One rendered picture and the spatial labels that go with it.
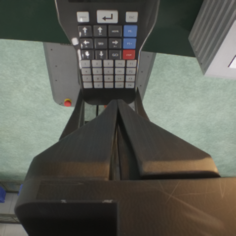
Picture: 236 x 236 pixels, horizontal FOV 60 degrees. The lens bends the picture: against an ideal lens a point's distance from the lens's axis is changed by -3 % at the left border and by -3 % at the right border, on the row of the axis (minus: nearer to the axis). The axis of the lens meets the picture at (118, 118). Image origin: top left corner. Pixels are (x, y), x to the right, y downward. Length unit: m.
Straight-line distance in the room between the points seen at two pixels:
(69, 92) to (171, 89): 0.74
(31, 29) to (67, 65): 0.68
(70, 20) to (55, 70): 0.90
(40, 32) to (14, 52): 1.05
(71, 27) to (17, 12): 0.19
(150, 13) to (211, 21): 0.15
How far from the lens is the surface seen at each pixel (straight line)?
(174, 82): 1.53
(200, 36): 0.35
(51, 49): 1.02
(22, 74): 1.54
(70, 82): 1.13
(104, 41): 0.21
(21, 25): 0.40
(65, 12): 0.20
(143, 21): 0.20
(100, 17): 0.20
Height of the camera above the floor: 1.07
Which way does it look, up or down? 37 degrees down
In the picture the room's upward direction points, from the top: 179 degrees clockwise
